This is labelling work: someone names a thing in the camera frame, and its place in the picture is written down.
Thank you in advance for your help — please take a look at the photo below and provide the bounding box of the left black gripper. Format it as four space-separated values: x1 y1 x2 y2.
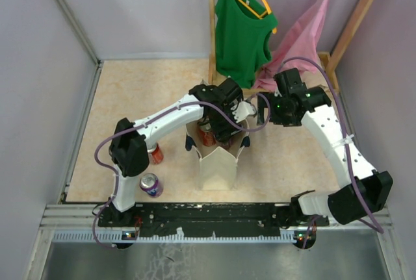
209 103 244 143

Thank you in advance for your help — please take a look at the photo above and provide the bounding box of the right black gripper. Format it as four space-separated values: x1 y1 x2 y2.
256 92 300 127

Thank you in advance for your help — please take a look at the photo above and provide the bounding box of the beige canvas tote bag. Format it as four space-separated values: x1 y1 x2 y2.
184 80 251 192

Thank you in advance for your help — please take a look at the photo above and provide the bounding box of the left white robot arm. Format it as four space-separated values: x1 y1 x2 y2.
109 78 256 226

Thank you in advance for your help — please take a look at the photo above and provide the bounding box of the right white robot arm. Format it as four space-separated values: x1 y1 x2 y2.
257 68 393 225

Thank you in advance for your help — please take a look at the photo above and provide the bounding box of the pink cloth garment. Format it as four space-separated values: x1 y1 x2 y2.
253 0 329 91

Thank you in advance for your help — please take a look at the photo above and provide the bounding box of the green tank top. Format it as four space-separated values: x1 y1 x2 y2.
215 0 278 88

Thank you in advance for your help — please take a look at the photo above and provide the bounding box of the wooden clothes rack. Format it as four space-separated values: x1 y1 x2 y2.
208 0 374 92

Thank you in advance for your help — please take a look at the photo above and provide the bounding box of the purple soda can front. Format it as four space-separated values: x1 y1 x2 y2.
139 173 163 197

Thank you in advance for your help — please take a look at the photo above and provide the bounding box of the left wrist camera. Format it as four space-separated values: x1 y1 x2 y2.
231 101 257 123

